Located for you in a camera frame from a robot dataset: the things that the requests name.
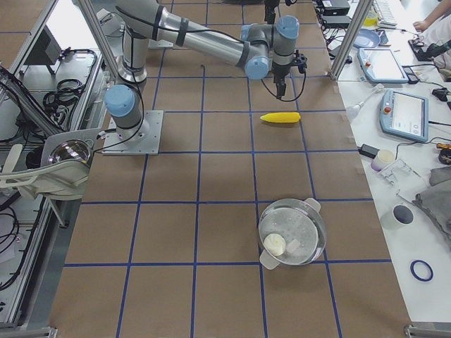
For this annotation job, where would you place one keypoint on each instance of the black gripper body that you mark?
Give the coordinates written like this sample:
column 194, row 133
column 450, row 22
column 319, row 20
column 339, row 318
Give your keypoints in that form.
column 279, row 72

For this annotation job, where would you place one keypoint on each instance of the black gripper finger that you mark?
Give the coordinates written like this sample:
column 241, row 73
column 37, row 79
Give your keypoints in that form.
column 277, row 83
column 282, row 86

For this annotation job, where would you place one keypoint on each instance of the yellow corn cob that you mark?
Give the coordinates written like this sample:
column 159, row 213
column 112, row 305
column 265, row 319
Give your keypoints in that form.
column 281, row 117

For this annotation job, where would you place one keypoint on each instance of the clear glass pot lid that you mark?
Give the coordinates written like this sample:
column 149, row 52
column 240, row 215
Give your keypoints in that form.
column 289, row 234

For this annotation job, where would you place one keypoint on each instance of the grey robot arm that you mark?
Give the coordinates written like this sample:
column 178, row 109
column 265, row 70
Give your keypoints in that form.
column 261, row 48

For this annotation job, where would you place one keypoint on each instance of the pale green electric pot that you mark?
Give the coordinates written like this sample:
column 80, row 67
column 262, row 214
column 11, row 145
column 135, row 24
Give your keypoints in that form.
column 292, row 239

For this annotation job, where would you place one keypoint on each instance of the person hand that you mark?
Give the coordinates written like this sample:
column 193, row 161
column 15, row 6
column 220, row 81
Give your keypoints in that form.
column 421, row 26

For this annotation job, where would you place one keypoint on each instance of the blue plate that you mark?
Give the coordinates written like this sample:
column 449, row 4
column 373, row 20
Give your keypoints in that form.
column 366, row 39

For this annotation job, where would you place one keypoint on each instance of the teach pendant far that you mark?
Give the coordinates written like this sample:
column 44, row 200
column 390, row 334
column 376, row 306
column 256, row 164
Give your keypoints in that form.
column 381, row 66

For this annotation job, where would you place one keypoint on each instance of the teach pendant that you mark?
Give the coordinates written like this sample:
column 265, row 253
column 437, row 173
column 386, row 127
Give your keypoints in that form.
column 381, row 66
column 404, row 115

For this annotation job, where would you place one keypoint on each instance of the black power adapter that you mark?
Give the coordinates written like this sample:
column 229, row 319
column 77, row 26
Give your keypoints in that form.
column 368, row 151

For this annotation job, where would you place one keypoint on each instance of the purple white jar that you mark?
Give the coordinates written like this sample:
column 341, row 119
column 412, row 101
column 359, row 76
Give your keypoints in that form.
column 382, row 159

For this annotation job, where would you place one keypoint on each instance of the teach pendant near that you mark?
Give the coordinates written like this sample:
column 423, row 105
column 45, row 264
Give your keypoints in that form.
column 404, row 115

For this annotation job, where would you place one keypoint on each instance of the clear plastic tray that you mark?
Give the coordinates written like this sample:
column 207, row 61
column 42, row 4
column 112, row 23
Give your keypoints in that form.
column 396, row 171

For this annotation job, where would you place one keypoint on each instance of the white cup dark inside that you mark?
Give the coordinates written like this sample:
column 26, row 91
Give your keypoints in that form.
column 398, row 216

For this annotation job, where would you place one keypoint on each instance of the grey cloth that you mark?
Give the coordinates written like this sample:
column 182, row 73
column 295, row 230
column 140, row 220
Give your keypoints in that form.
column 435, row 201

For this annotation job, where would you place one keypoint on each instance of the aluminium frame post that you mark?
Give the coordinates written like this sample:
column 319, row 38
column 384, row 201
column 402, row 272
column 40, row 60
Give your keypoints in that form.
column 356, row 23

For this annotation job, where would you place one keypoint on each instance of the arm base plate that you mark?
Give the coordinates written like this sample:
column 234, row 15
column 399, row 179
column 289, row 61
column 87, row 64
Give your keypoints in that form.
column 146, row 140

